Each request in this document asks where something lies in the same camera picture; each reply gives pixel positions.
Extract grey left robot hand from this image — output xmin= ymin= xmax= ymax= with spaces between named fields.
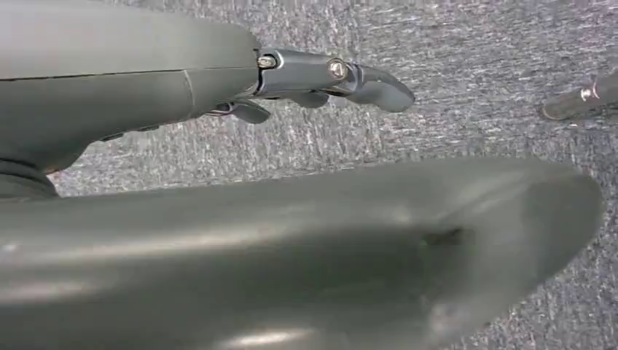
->
xmin=0 ymin=0 xmax=606 ymax=350

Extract left robot arm sleeve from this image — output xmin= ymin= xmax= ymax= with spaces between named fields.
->
xmin=0 ymin=159 xmax=60 ymax=201

